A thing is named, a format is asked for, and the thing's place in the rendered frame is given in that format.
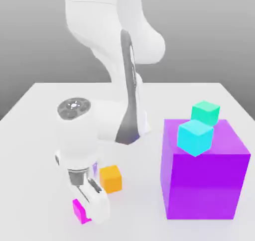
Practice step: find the small green cube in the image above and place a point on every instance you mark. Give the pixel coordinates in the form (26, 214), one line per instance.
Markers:
(206, 111)

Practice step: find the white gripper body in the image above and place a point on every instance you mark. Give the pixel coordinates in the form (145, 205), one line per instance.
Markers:
(95, 205)

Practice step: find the small magenta cube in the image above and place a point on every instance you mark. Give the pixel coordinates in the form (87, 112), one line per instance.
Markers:
(78, 210)

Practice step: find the small orange cube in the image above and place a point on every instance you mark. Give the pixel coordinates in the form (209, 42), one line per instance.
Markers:
(110, 178)

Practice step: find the small cyan cube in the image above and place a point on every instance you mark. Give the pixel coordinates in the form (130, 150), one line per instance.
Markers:
(194, 137)

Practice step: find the large purple box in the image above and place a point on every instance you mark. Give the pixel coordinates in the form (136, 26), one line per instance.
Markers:
(205, 185)

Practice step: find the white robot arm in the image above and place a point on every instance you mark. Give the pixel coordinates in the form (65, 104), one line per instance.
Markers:
(93, 45)

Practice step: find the small purple cube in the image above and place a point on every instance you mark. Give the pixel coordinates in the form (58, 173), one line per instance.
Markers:
(94, 167)

